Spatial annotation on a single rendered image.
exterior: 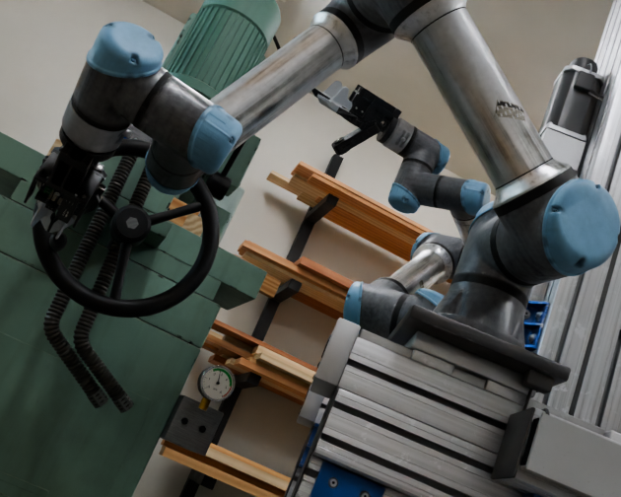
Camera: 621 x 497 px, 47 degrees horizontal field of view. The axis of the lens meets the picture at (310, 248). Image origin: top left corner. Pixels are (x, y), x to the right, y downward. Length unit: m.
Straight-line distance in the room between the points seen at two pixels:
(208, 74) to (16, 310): 0.63
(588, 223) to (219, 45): 0.92
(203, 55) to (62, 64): 2.64
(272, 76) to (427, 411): 0.50
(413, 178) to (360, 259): 2.51
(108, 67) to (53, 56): 3.37
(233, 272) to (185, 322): 0.13
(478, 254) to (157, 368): 0.61
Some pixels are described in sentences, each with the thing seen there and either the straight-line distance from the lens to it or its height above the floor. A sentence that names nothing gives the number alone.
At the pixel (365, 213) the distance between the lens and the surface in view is 3.75.
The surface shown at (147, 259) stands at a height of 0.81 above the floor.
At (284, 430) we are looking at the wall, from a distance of 3.88.
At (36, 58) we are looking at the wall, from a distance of 4.20.
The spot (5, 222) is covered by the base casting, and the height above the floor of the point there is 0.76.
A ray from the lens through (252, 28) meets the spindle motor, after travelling 1.65.
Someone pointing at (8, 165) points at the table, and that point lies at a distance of 1.36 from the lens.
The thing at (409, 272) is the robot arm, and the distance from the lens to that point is 1.76.
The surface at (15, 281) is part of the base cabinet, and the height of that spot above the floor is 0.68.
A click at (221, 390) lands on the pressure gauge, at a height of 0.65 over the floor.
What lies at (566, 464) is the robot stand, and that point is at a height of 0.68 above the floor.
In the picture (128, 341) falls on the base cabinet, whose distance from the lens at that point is 1.32.
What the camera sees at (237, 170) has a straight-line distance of 1.78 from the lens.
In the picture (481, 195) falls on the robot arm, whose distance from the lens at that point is 1.58.
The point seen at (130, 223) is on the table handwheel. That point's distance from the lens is 1.14.
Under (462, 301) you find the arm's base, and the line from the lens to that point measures 1.05.
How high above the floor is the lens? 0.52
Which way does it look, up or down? 19 degrees up
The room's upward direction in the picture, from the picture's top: 24 degrees clockwise
